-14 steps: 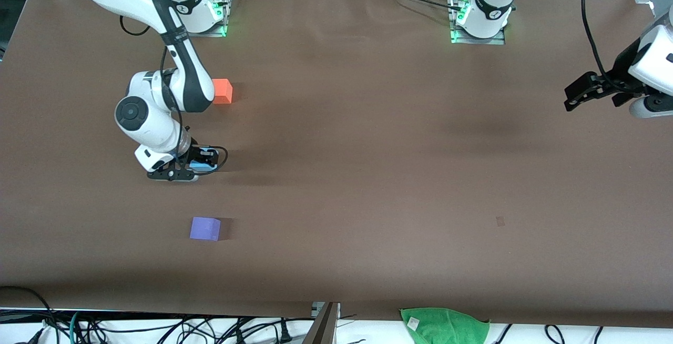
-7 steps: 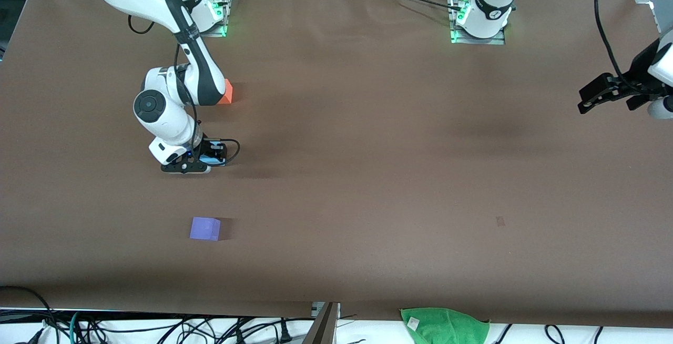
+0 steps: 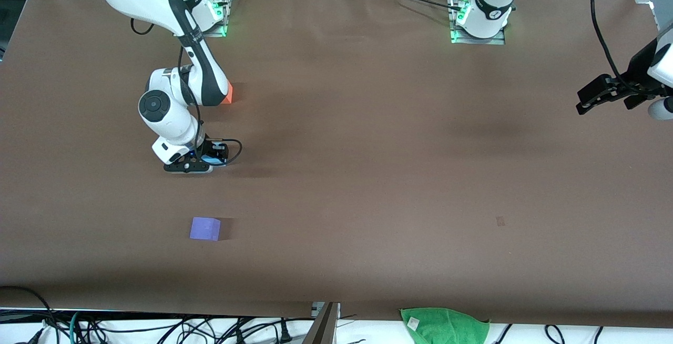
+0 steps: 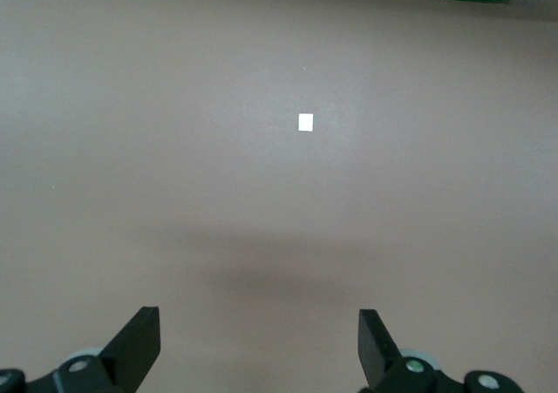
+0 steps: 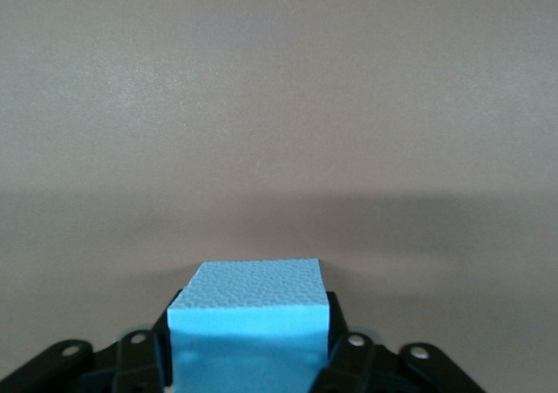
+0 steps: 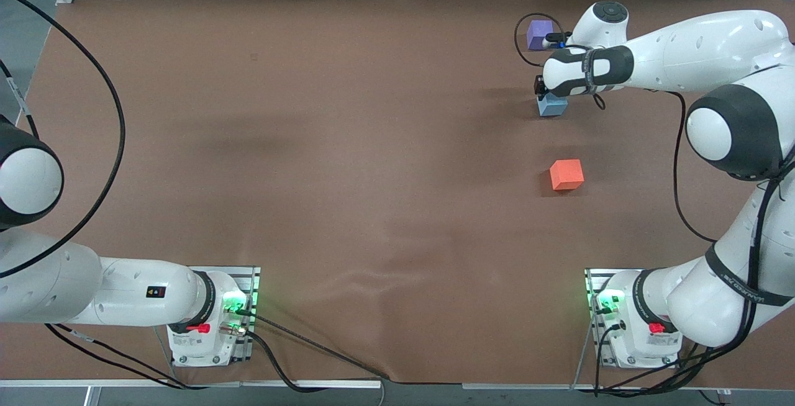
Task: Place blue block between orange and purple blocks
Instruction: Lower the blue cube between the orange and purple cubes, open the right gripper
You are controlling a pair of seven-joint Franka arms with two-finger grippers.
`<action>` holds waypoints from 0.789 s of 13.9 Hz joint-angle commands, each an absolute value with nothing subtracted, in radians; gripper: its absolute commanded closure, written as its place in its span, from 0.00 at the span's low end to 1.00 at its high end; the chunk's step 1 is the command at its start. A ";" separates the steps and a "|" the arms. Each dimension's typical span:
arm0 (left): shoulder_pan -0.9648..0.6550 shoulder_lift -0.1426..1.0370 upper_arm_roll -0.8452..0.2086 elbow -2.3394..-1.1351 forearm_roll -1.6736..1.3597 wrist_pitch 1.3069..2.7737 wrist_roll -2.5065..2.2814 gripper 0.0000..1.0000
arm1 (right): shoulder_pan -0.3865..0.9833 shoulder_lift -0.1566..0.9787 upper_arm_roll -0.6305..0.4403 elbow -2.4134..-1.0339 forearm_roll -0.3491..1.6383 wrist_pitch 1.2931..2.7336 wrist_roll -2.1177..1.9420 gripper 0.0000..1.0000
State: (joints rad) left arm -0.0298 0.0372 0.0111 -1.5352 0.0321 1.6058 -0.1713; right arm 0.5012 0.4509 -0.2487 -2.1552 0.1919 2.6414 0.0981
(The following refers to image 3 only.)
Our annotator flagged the purple foam block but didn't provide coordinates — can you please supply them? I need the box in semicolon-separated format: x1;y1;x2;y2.
190;217;221;241

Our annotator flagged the brown table cover sheet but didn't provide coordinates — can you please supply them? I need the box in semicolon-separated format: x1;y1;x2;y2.
0;0;673;329

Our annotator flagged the green cloth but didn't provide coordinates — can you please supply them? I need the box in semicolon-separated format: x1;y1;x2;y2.
400;307;491;344

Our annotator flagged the thick black hanging cable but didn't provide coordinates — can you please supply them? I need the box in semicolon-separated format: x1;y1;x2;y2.
590;0;631;84

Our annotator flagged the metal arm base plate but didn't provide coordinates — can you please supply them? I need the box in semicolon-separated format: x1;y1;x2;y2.
448;0;506;45
200;0;233;38

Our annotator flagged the grey metal bracket post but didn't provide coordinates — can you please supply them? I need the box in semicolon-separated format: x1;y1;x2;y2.
302;302;341;344

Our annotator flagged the teal cable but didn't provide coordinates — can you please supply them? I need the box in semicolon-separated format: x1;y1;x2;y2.
68;311;86;344

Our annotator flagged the black floor cable loop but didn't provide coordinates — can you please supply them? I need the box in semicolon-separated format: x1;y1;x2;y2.
0;286;59;344

